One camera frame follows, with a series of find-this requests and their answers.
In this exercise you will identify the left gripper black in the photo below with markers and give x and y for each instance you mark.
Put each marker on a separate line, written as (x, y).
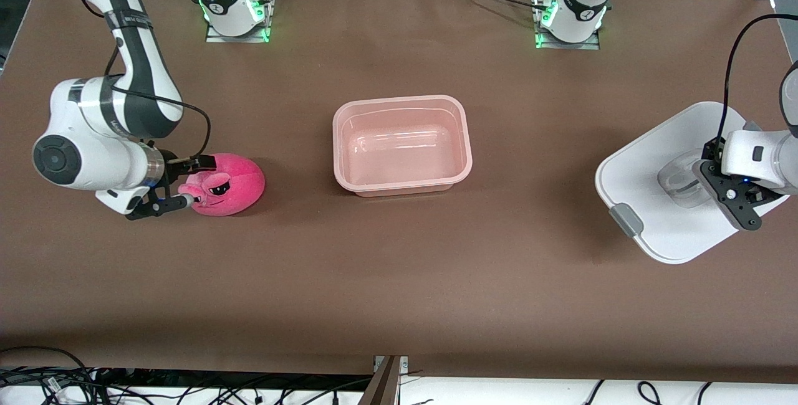
(711, 149)

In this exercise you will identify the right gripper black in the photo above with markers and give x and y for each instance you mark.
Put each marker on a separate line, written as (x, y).
(170, 172)

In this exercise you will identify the pink plush toy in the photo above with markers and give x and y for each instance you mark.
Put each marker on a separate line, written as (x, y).
(240, 184)

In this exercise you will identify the white box lid grey clips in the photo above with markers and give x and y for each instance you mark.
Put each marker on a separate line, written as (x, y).
(648, 230)

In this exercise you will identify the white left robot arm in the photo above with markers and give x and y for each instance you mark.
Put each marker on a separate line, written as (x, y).
(583, 0)

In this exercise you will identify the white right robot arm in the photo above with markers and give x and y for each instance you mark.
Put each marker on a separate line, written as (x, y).
(143, 62)

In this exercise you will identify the pink plastic storage box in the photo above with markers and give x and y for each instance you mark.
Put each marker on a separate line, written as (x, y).
(399, 156)

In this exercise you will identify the white lower shelf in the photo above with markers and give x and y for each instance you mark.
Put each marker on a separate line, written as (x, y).
(530, 392)

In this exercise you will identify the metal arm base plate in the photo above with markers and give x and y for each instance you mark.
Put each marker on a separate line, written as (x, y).
(580, 46)
(249, 38)

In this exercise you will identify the small metal bracket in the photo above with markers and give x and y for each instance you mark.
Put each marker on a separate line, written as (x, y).
(404, 362)

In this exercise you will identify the brown wooden post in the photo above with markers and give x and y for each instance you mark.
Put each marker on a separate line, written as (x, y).
(383, 386)

